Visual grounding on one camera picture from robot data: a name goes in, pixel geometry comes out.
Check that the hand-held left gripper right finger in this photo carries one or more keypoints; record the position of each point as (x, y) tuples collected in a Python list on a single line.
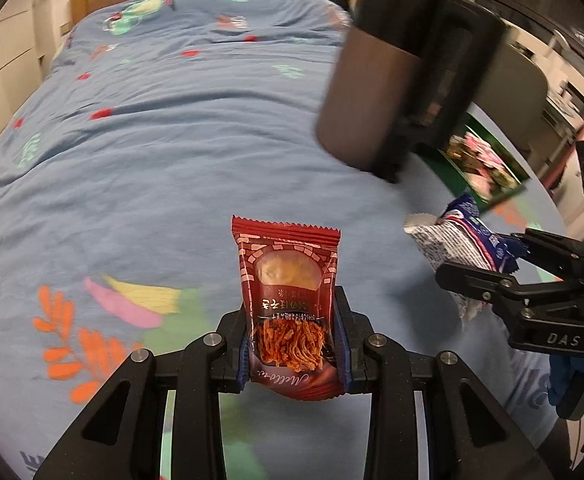
[(343, 355)]

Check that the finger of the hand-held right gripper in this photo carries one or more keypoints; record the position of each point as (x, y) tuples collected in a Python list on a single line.
[(471, 280), (556, 255)]

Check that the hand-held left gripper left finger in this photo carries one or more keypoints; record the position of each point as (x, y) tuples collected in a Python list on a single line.
[(243, 360)]

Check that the blue and white snack packet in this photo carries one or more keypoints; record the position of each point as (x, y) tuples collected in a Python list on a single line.
[(451, 245)]

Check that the green box tray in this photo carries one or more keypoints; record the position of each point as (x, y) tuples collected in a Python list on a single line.
[(454, 181)]

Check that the maroon snack packet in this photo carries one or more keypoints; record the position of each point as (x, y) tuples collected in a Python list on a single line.
[(287, 260)]

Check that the pink cartoon snack packet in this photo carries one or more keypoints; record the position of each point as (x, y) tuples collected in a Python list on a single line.
[(481, 155)]

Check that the person's right hand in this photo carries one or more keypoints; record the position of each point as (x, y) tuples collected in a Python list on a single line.
[(561, 380)]

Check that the grey chair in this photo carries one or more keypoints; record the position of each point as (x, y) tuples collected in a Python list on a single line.
[(516, 90)]

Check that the white wardrobe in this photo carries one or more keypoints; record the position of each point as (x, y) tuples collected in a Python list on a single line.
[(7, 35)]

